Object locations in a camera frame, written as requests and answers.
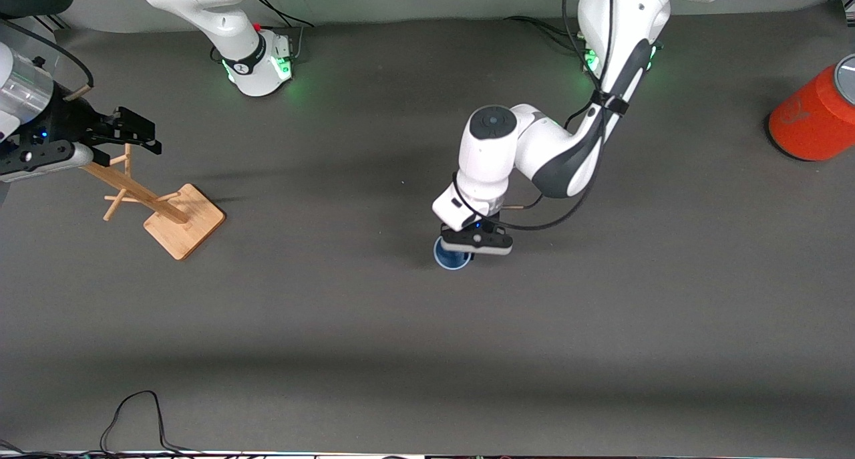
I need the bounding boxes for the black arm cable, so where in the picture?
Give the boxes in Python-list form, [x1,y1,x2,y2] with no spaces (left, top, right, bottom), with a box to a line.
[0,19,94,102]
[453,0,619,231]

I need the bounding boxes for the thin black looped cable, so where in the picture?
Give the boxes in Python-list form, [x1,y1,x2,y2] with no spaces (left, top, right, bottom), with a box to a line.
[100,390,201,456]

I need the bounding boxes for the orange cylindrical can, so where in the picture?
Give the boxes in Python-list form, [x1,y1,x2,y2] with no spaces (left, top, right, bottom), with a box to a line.
[767,53,855,162]

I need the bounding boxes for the wooden mug tree stand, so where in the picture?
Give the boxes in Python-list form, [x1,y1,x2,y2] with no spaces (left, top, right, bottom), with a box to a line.
[80,144,226,261]

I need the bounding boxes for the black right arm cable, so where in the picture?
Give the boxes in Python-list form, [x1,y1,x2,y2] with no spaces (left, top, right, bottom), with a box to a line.
[0,19,94,102]

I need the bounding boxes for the dark grey table mat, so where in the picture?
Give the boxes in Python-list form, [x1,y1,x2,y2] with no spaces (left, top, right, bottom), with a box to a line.
[0,1,855,456]

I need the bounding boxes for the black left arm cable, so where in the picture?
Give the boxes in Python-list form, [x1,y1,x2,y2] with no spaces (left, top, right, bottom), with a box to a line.
[453,0,619,231]

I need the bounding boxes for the light blue cup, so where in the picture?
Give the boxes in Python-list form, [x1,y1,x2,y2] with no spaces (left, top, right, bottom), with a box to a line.
[434,235,476,271]

